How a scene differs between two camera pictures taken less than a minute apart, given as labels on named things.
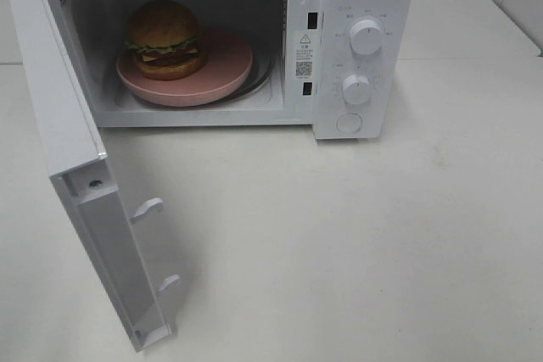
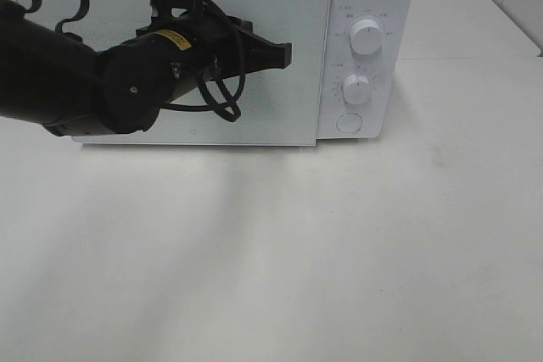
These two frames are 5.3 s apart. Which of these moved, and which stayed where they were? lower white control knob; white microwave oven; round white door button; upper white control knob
Moved: white microwave oven
Stayed: upper white control knob; lower white control knob; round white door button
